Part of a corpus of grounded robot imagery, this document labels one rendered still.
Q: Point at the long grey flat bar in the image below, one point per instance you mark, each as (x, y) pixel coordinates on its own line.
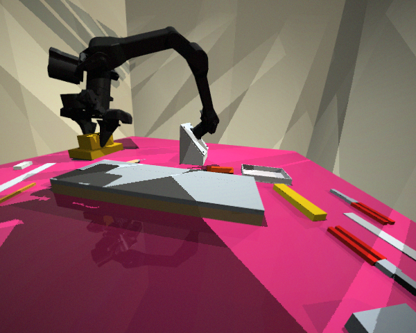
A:
(15, 181)
(381, 234)

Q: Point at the orange-handled awl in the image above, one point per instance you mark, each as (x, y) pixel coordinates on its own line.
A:
(218, 169)

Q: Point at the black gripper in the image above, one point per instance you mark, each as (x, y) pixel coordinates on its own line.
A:
(110, 117)

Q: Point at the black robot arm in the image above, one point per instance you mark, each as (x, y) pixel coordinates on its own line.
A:
(105, 54)

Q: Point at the white panel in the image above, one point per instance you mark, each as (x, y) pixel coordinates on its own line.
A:
(210, 195)

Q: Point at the yellow rectangular bar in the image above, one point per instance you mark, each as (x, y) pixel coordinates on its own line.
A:
(311, 211)

